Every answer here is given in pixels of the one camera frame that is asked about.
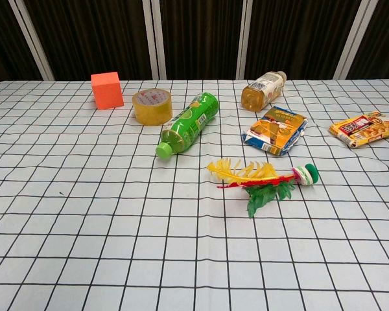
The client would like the colourful feather shuttlecock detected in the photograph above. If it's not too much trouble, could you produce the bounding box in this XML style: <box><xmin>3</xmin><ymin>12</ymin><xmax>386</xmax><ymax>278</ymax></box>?
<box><xmin>207</xmin><ymin>157</ymin><xmax>321</xmax><ymax>218</ymax></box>

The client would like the green plastic drink bottle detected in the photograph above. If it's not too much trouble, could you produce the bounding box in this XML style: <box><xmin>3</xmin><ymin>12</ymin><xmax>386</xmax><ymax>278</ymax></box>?
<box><xmin>155</xmin><ymin>91</ymin><xmax>220</xmax><ymax>159</ymax></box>

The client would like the yellow packing tape roll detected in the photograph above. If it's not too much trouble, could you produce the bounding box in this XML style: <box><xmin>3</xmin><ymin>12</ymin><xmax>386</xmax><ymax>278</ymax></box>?
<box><xmin>132</xmin><ymin>87</ymin><xmax>174</xmax><ymax>126</ymax></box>

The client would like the orange and blue snack packet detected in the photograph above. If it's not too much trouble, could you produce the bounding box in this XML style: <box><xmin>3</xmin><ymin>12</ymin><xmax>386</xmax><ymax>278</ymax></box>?
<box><xmin>241</xmin><ymin>106</ymin><xmax>309</xmax><ymax>157</ymax></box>

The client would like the amber tea bottle white label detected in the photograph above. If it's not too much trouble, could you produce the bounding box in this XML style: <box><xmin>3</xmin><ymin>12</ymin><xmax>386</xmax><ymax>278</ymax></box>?
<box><xmin>241</xmin><ymin>71</ymin><xmax>287</xmax><ymax>113</ymax></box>

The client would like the white grid-pattern tablecloth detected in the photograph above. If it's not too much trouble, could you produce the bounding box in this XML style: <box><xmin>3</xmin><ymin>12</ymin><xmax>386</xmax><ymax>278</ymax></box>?
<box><xmin>0</xmin><ymin>78</ymin><xmax>389</xmax><ymax>311</ymax></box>

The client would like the orange foam cube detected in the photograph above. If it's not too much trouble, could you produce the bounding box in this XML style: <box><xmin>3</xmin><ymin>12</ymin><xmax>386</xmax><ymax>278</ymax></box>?
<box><xmin>91</xmin><ymin>71</ymin><xmax>125</xmax><ymax>110</ymax></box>

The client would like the yellow red snack packet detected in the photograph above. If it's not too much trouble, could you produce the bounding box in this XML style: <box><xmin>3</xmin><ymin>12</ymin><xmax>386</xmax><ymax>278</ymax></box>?
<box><xmin>329</xmin><ymin>110</ymin><xmax>389</xmax><ymax>149</ymax></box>

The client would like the white folding screen frame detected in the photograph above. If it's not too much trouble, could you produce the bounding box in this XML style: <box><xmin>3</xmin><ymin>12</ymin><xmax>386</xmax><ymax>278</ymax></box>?
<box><xmin>8</xmin><ymin>0</ymin><xmax>383</xmax><ymax>81</ymax></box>

